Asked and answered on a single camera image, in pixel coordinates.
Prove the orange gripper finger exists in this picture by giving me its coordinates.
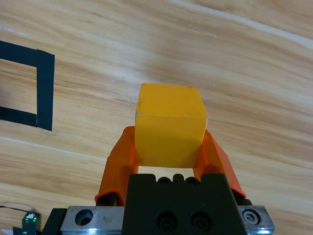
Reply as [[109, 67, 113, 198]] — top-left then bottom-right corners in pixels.
[[94, 125, 140, 207], [194, 129, 253, 207]]

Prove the yellow wooden cube block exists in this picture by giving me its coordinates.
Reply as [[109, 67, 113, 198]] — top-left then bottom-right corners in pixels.
[[134, 82, 208, 169]]

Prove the black tape square outline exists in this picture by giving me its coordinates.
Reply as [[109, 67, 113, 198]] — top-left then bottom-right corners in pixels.
[[0, 40, 55, 132]]

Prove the green LED circuit dongle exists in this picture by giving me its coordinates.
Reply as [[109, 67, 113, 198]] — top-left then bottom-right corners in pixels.
[[22, 212, 42, 232]]

